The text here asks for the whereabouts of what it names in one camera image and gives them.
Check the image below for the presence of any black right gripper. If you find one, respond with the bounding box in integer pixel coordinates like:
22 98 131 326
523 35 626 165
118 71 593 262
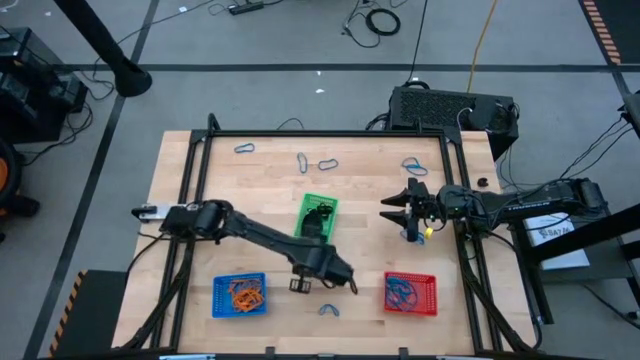
379 177 454 244

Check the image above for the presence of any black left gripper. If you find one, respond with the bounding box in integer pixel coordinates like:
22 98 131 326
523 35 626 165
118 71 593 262
298 246 360 297

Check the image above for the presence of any green plastic basket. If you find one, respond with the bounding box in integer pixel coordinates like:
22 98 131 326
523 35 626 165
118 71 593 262
292 192 340 245

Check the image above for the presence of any red plastic basket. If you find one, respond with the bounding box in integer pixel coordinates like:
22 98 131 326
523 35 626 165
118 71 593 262
382 271 439 318

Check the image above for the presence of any black perforated computer case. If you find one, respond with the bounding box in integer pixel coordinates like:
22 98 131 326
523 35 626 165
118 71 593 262
388 85 520 161

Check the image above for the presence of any blue plastic basket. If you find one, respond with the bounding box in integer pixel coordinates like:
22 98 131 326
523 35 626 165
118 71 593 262
211 272 268 320

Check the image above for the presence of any white printed sign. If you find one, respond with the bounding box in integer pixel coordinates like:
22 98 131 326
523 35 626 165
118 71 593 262
522 211 592 272

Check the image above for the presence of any black side stand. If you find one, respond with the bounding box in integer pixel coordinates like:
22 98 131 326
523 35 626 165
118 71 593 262
514 202 640 326

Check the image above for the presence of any black power strip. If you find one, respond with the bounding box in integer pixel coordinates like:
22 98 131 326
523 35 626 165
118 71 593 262
228 1 266 16

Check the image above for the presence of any black hazard-striped floor mat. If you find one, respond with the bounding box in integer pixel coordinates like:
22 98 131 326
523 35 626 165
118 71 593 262
579 0 640 66
48 269 129 359

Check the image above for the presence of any black round standing pole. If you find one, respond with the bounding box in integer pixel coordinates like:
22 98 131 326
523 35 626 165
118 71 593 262
52 0 154 99

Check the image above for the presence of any orange black wheeled machine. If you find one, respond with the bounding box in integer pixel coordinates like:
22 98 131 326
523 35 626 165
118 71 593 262
0 138 42 242

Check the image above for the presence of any black equipment cart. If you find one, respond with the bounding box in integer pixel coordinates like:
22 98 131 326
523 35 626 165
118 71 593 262
0 27 90 145

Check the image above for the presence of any black aluminium table frame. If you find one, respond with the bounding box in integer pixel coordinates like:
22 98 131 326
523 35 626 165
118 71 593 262
119 112 541 359

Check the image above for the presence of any long black floor cable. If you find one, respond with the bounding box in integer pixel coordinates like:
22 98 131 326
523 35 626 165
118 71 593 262
408 0 430 85

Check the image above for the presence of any yellow floor cable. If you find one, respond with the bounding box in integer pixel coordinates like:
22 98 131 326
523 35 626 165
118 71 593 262
466 0 500 95

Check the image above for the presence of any coiled black cable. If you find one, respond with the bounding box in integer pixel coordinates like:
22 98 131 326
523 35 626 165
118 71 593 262
365 7 403 38

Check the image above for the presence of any silver mounting bracket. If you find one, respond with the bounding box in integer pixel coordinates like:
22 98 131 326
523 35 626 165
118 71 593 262
131 202 175 222

